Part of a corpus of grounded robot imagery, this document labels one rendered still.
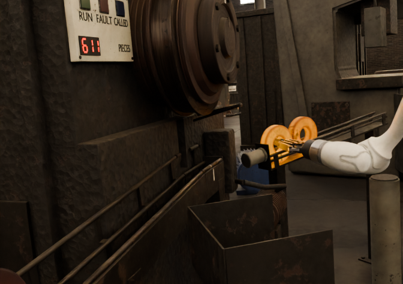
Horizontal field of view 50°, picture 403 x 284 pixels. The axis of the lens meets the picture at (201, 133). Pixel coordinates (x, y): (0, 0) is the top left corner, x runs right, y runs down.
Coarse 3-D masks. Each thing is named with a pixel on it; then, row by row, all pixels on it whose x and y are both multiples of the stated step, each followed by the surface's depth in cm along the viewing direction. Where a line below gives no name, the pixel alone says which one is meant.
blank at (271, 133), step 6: (270, 126) 176; (276, 126) 175; (282, 126) 177; (264, 132) 175; (270, 132) 174; (276, 132) 176; (282, 132) 178; (288, 132) 180; (264, 138) 173; (270, 138) 174; (282, 138) 179; (288, 138) 180; (270, 144) 174; (270, 150) 174; (276, 150) 180
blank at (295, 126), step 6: (294, 120) 184; (300, 120) 183; (306, 120) 185; (312, 120) 187; (294, 126) 181; (300, 126) 183; (306, 126) 185; (312, 126) 188; (294, 132) 182; (306, 132) 189; (312, 132) 188; (294, 138) 182; (306, 138) 188; (312, 138) 188
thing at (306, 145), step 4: (308, 140) 163; (312, 140) 162; (296, 144) 167; (304, 144) 162; (308, 144) 161; (296, 148) 164; (300, 148) 163; (304, 148) 161; (308, 148) 160; (300, 152) 163; (304, 152) 162; (308, 152) 160; (304, 156) 163; (308, 156) 161
